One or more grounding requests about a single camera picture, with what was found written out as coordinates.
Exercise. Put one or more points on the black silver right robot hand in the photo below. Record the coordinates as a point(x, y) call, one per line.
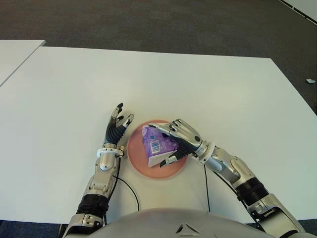
point(188, 137)

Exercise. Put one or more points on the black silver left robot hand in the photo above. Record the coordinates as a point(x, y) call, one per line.
point(112, 134)

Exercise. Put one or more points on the purple tissue paper pack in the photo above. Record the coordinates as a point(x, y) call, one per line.
point(154, 146)

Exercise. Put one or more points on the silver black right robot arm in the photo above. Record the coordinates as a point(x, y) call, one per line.
point(235, 166)

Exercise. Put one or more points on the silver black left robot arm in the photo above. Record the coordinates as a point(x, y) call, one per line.
point(105, 164)

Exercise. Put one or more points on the round pink plate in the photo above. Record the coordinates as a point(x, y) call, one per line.
point(136, 153)

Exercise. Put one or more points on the grey robot torso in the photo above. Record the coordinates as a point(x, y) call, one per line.
point(161, 223)

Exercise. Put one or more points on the white neighbouring table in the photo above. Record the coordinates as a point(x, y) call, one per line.
point(15, 57)

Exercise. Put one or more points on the small white floor object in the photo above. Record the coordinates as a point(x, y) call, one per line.
point(310, 80)

